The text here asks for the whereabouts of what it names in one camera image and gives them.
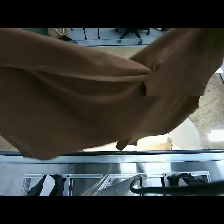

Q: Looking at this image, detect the brown T-shirt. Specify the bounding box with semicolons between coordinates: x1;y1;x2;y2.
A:
0;28;224;161

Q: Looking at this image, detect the silver frame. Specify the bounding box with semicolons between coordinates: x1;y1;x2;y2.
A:
0;152;224;197

